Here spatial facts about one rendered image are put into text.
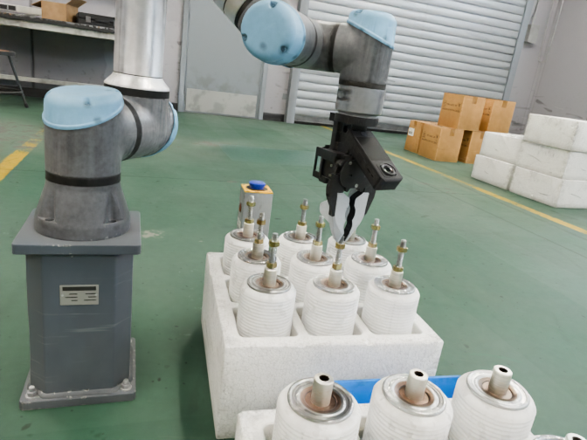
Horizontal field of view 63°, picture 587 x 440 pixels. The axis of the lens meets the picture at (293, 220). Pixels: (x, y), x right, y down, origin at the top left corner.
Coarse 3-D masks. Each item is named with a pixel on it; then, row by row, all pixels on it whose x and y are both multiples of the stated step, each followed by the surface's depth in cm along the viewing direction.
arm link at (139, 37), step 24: (120, 0) 80; (144, 0) 80; (120, 24) 81; (144, 24) 81; (120, 48) 82; (144, 48) 82; (120, 72) 84; (144, 72) 84; (144, 96) 84; (168, 96) 88; (144, 120) 83; (168, 120) 90; (144, 144) 85; (168, 144) 93
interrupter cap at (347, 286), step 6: (318, 276) 86; (324, 276) 86; (318, 282) 84; (324, 282) 85; (342, 282) 85; (348, 282) 85; (318, 288) 82; (324, 288) 81; (330, 288) 82; (336, 288) 83; (342, 288) 83; (348, 288) 83; (354, 288) 83
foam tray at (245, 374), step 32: (224, 288) 93; (224, 320) 81; (416, 320) 90; (224, 352) 74; (256, 352) 76; (288, 352) 77; (320, 352) 79; (352, 352) 80; (384, 352) 82; (416, 352) 84; (224, 384) 76; (256, 384) 78; (288, 384) 79; (224, 416) 78
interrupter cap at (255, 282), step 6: (252, 276) 82; (258, 276) 83; (252, 282) 80; (258, 282) 81; (276, 282) 82; (282, 282) 82; (288, 282) 82; (252, 288) 78; (258, 288) 78; (264, 288) 78; (270, 288) 79; (276, 288) 79; (282, 288) 79; (288, 288) 79
